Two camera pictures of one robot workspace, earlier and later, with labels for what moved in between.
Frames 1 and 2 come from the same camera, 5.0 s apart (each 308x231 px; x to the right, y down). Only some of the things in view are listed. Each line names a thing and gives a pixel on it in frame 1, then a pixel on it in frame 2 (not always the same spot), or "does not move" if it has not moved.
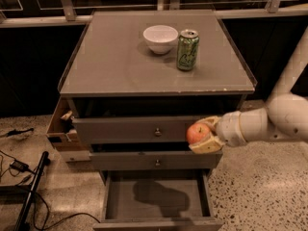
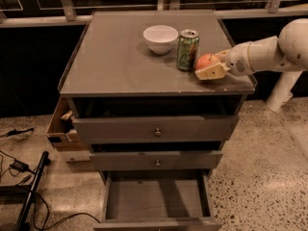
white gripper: x=228 y=129 → x=237 y=60
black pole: x=24 y=218 does not move
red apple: x=196 y=133 → x=207 y=60
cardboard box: x=63 y=133 does not move
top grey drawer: x=133 y=129 does not move
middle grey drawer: x=152 y=161 does not move
